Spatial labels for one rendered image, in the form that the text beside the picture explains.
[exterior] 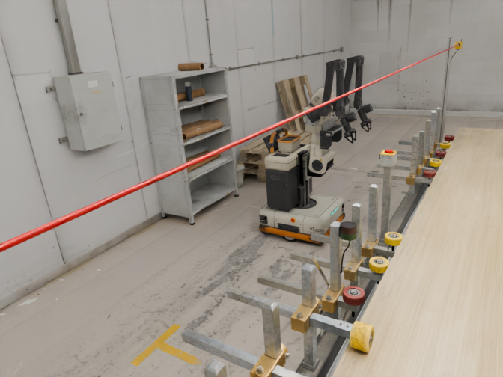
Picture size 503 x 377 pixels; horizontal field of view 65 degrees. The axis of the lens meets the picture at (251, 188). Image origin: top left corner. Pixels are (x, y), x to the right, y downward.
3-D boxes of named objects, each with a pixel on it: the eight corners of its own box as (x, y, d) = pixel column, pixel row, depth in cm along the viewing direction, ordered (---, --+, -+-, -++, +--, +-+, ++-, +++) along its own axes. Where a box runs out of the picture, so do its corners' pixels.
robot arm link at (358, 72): (358, 56, 335) (354, 57, 327) (364, 55, 333) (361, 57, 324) (356, 106, 351) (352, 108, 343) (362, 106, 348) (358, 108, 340)
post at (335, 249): (329, 328, 161) (329, 223, 144) (333, 323, 164) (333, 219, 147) (337, 331, 159) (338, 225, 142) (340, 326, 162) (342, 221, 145)
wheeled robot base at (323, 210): (257, 233, 386) (256, 209, 377) (287, 208, 435) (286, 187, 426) (322, 247, 351) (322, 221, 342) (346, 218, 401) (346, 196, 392)
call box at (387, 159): (379, 167, 204) (379, 152, 201) (382, 164, 209) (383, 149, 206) (393, 169, 200) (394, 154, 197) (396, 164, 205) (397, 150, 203)
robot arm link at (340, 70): (338, 59, 303) (333, 60, 294) (346, 59, 300) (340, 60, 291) (339, 115, 318) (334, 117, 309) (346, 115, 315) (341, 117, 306)
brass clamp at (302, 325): (289, 328, 128) (289, 316, 126) (306, 305, 139) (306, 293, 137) (307, 335, 125) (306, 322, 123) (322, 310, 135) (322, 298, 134)
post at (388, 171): (379, 242, 220) (382, 165, 204) (381, 238, 223) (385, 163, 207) (387, 244, 217) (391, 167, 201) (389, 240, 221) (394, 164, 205)
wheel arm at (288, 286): (257, 285, 169) (257, 276, 168) (261, 280, 172) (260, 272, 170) (357, 314, 147) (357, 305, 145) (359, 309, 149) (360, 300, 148)
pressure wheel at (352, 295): (339, 319, 149) (339, 293, 145) (346, 307, 155) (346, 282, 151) (360, 325, 145) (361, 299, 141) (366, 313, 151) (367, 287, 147)
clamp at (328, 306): (320, 310, 151) (320, 299, 149) (333, 291, 161) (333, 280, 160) (334, 314, 148) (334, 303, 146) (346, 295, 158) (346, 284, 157)
